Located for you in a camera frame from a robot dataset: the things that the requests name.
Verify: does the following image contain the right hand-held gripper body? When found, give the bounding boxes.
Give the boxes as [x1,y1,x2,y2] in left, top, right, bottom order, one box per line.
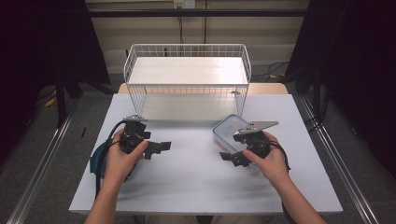
[233,119,279,160]

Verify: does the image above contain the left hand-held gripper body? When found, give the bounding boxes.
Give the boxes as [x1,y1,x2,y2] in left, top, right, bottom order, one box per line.
[120,114,152,155]

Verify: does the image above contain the clear rectangular container blue rim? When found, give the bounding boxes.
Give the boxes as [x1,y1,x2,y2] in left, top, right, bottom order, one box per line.
[212,113,260,175]

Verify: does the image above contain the person's right hand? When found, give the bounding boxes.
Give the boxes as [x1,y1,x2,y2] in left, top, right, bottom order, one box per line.
[242,131,292,189]

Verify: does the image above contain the person's left hand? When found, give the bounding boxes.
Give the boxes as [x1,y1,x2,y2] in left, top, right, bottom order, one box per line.
[103,128,150,189]

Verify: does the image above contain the wooden table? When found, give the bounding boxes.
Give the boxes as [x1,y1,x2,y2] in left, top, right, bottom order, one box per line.
[117,81,290,96]

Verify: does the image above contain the black metal stand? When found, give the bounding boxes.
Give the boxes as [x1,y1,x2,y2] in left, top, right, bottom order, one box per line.
[55,72,69,129]

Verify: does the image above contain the black curtain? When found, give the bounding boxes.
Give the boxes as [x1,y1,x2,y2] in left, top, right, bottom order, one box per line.
[284,0,396,180]
[0,0,110,162]

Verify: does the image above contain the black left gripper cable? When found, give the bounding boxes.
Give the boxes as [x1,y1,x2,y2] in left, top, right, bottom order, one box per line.
[94,120,128,200]

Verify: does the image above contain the black floor cables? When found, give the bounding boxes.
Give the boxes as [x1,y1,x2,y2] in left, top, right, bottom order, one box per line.
[251,61,291,79]

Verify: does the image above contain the white wire shelf rack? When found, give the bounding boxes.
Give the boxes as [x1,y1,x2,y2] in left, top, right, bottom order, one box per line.
[122,43,253,123]

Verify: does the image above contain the metal floor rail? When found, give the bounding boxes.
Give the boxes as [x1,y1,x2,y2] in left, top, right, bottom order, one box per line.
[298,92,380,224]
[5,98,80,224]

